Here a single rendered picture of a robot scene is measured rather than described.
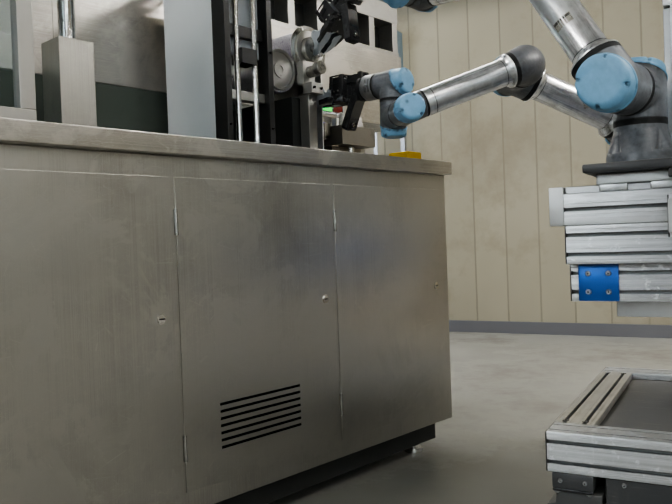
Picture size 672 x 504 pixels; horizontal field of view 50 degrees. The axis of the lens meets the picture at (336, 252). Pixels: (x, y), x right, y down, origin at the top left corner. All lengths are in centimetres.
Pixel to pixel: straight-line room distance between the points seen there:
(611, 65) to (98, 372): 120
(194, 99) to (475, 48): 337
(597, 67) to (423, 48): 378
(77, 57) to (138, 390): 82
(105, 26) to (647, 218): 153
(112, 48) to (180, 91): 24
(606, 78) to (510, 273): 347
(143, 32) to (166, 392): 117
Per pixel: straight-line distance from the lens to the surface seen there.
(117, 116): 221
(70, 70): 186
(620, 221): 174
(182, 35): 217
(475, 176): 509
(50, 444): 145
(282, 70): 219
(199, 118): 207
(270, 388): 174
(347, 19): 216
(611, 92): 163
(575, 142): 494
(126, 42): 228
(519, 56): 209
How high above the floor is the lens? 67
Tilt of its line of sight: 1 degrees down
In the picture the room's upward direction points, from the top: 2 degrees counter-clockwise
